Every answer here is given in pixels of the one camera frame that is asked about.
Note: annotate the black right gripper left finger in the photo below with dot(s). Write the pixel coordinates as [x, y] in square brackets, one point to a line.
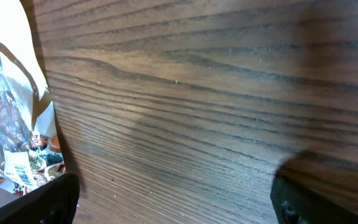
[54, 202]

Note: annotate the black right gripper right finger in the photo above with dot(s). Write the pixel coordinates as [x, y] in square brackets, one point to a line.
[295, 204]

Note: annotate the white brown snack bag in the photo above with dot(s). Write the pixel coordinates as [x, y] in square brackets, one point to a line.
[30, 152]

